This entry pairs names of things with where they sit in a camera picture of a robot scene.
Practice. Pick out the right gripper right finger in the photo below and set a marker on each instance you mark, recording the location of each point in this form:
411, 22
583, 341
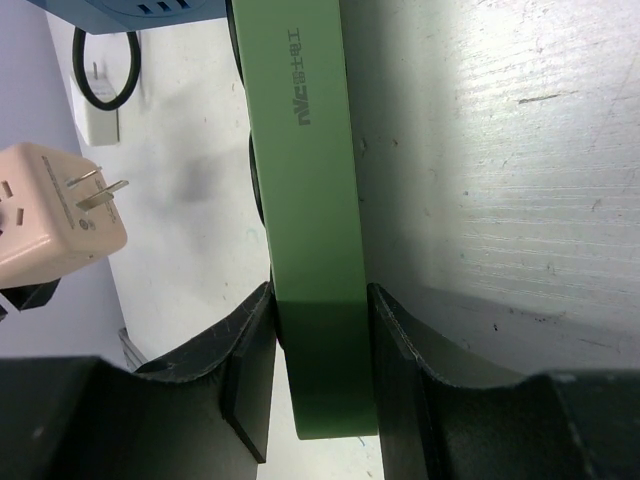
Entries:
433, 420

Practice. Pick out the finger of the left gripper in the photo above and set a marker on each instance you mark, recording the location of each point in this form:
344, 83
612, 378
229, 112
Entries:
30, 296

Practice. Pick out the pink cube adapter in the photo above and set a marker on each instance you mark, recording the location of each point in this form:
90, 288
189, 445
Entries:
58, 215

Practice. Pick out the blue cube adapter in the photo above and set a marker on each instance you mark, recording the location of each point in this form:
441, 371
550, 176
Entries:
116, 16

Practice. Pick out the green power strip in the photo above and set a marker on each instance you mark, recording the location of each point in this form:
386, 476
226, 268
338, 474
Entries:
294, 74

